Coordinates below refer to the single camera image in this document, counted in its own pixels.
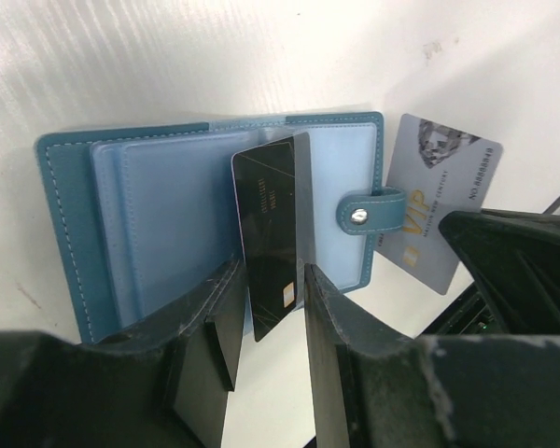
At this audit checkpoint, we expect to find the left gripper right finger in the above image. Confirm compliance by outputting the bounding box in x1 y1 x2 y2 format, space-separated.
304 264 560 447

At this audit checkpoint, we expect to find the blue card holder wallet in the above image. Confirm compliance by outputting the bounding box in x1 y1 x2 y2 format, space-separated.
35 111 404 343

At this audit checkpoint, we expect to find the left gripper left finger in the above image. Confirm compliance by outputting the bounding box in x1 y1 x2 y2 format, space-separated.
0 259 246 447

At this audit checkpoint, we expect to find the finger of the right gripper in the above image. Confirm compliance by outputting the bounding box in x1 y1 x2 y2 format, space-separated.
439 210 560 335

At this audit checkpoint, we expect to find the silver VIP credit card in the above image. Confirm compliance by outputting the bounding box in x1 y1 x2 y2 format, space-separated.
377 114 503 295

